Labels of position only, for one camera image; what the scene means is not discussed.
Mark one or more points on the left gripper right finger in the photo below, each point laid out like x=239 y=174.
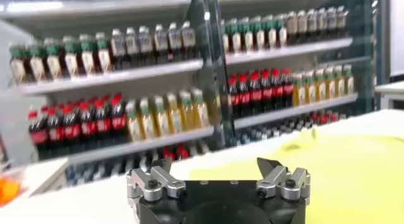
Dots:
x=293 y=187

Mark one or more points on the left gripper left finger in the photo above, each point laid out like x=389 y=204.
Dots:
x=151 y=184

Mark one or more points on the yellow-green t-shirt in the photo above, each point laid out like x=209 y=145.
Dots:
x=347 y=181

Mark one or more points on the small red cap cola bottle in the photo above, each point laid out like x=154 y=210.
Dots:
x=182 y=152
x=168 y=155

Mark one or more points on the yellow tea bottle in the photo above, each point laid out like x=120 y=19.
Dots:
x=147 y=124
x=309 y=90
x=298 y=92
x=329 y=86
x=339 y=84
x=174 y=118
x=348 y=81
x=186 y=115
x=320 y=88
x=200 y=113
x=161 y=121
x=134 y=127

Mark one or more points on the white side table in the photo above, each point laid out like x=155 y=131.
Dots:
x=389 y=88
x=41 y=174

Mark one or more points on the white drinks display shelf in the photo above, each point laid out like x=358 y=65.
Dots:
x=110 y=76
x=284 y=50

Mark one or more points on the green cap dark tea bottle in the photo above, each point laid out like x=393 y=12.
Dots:
x=37 y=67
x=53 y=66
x=87 y=61
x=225 y=40
x=235 y=39
x=270 y=36
x=259 y=37
x=247 y=38
x=18 y=69
x=104 y=59
x=71 y=62
x=281 y=34

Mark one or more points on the crumpled orange cloth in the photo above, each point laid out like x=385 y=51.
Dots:
x=8 y=190

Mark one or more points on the beige label dark drink bottle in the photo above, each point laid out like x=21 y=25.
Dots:
x=292 y=26
x=302 y=25

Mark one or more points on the black vertical shelf post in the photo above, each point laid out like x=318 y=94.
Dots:
x=225 y=130

